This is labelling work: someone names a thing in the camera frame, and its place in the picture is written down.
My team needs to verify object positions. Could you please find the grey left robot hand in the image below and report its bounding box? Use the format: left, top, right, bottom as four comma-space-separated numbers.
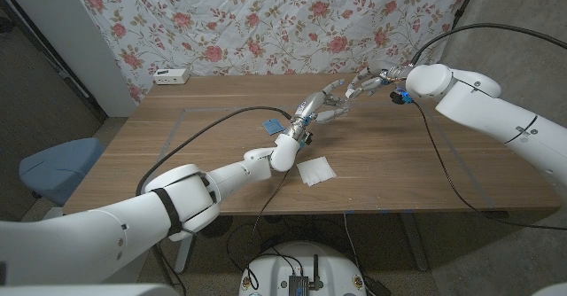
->
285, 79, 351, 144

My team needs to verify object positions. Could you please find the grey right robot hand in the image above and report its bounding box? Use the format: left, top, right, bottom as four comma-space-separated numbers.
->
345, 63, 413, 101

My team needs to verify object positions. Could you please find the clear bottle with white cap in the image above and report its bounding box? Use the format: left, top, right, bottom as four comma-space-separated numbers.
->
330, 90, 353, 116

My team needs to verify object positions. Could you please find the white folded tissue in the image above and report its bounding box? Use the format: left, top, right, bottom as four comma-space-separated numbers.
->
296, 156, 338, 187

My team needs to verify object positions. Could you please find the blue card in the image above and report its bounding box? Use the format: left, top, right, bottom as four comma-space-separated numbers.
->
261, 118, 285, 136

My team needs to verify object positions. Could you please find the floral rose backdrop cloth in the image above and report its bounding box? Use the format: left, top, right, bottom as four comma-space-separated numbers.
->
73, 0, 470, 105

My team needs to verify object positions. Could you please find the grey table leg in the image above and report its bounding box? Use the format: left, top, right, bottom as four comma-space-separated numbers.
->
398, 212, 430, 273

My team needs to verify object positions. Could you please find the white robot torso base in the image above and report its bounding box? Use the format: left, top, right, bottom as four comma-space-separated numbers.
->
237, 241, 368, 296

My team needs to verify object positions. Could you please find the black module with antenna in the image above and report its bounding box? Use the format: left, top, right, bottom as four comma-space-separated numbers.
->
288, 254, 324, 296

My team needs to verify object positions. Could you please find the black power adapter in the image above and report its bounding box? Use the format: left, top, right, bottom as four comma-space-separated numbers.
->
361, 276, 392, 296

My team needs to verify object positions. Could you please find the white table leg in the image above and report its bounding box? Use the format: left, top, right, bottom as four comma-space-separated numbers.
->
174, 236, 196, 275

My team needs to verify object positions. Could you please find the blue chair seat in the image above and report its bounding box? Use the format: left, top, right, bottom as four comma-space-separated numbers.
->
18, 136, 106, 207

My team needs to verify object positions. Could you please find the thin black left wrist cable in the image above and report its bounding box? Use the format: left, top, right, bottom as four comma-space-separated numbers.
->
225, 170, 290, 289

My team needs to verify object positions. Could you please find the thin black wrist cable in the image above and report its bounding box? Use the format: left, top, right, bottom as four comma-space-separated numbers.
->
225, 170, 290, 289
411, 101, 567, 231

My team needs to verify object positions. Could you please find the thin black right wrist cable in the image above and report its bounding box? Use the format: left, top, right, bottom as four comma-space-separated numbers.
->
411, 101, 567, 231

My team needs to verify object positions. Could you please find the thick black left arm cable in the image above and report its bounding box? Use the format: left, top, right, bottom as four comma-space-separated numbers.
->
135, 105, 293, 197

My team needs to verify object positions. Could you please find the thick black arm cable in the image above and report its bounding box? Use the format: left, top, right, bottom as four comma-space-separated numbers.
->
410, 22, 567, 66
135, 105, 293, 197

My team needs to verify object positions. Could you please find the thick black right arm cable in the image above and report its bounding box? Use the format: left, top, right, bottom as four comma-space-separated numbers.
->
410, 22, 567, 66

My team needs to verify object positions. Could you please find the black floor cable tangle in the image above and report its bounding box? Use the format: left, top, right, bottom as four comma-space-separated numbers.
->
225, 218, 355, 273

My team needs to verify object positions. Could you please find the white wall panel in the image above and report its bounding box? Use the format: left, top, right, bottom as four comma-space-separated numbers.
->
0, 0, 137, 118

